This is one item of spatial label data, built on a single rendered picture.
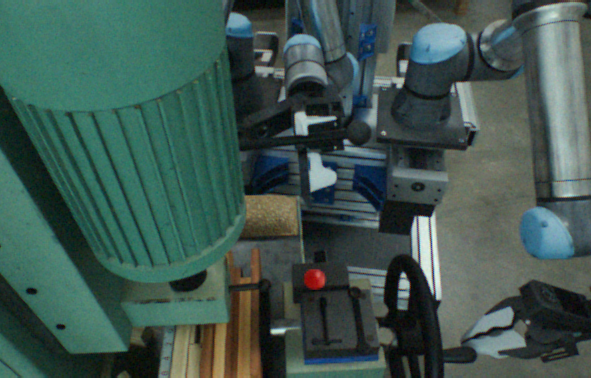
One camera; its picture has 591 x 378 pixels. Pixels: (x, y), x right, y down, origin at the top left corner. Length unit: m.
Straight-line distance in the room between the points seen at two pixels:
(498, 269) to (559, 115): 1.36
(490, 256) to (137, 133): 1.83
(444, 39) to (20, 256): 0.92
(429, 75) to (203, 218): 0.79
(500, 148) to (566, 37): 1.83
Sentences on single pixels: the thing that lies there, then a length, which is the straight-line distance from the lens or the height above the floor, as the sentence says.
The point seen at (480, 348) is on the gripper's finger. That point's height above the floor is 0.91.
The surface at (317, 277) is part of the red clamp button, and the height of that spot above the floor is 1.03.
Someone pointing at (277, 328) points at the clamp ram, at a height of 0.96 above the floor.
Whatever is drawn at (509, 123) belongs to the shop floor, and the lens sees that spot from 2.74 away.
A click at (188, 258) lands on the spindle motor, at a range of 0.47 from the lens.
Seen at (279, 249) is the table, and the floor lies 0.90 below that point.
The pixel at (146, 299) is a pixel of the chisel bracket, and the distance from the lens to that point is 0.64.
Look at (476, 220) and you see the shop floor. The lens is 2.16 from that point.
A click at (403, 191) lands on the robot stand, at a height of 0.72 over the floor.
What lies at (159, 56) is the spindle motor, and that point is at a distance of 0.32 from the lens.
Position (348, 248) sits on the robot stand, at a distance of 1.68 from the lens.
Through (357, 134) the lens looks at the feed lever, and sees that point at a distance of 0.62.
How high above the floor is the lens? 1.57
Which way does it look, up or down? 47 degrees down
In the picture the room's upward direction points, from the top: straight up
